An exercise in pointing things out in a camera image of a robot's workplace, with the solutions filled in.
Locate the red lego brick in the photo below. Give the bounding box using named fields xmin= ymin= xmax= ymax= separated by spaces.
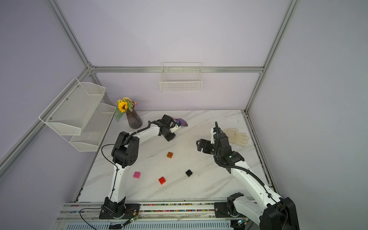
xmin=158 ymin=177 xmax=166 ymax=185

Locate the white knit work glove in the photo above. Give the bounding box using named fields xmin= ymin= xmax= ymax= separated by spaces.
xmin=223 ymin=128 xmax=249 ymax=147

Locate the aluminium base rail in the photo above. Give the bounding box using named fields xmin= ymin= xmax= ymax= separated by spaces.
xmin=53 ymin=200 xmax=259 ymax=230

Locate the upper white mesh shelf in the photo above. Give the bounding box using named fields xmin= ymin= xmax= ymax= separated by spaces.
xmin=39 ymin=78 xmax=105 ymax=136

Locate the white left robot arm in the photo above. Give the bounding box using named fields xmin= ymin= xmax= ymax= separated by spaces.
xmin=99 ymin=115 xmax=188 ymax=219

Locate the black lego brick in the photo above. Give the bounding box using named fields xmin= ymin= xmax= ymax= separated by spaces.
xmin=186 ymin=170 xmax=193 ymax=177

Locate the aluminium frame post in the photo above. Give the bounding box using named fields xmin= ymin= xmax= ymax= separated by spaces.
xmin=244 ymin=0 xmax=300 ymax=115

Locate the dark glass vase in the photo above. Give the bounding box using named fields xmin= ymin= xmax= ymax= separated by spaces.
xmin=126 ymin=109 xmax=143 ymax=129

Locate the purple garden trowel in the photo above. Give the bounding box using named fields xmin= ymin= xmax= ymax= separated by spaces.
xmin=175 ymin=118 xmax=188 ymax=127

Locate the lower white mesh shelf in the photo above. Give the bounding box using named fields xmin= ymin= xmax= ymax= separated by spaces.
xmin=70 ymin=103 xmax=116 ymax=152

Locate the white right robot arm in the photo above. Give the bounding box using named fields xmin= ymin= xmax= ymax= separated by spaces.
xmin=196 ymin=123 xmax=300 ymax=230

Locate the pink lego brick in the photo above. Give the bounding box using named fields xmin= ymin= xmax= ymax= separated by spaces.
xmin=133 ymin=172 xmax=141 ymax=179

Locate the sunflower bouquet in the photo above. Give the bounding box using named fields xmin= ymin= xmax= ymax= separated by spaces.
xmin=114 ymin=97 xmax=137 ymax=122

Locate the white mesh shelf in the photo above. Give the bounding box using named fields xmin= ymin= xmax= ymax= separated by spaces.
xmin=70 ymin=103 xmax=116 ymax=152
xmin=39 ymin=78 xmax=105 ymax=136

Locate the white wire wall basket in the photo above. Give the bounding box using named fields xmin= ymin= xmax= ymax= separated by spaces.
xmin=160 ymin=62 xmax=203 ymax=93

